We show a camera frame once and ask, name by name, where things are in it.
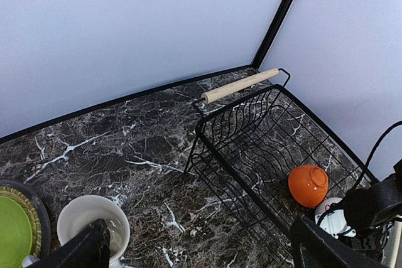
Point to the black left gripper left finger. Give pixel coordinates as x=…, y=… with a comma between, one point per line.
x=89, y=248

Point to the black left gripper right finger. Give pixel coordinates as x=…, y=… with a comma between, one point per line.
x=314, y=247

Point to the white bowl with black stripes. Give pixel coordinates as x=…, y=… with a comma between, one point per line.
x=333, y=223

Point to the white mug with grey pattern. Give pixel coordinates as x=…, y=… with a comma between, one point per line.
x=96, y=211

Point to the orange bowl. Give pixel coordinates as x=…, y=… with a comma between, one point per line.
x=308, y=185

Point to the grey reindeer snowflake plate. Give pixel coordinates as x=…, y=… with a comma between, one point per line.
x=44, y=217

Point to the green leaf-shaped dish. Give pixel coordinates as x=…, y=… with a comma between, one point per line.
x=16, y=233

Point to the black wire dish rack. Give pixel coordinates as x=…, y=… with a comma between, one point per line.
x=244, y=152

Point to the white cup with black characters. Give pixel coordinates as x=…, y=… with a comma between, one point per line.
x=29, y=260

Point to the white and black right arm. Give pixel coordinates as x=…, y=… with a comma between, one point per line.
x=377, y=204

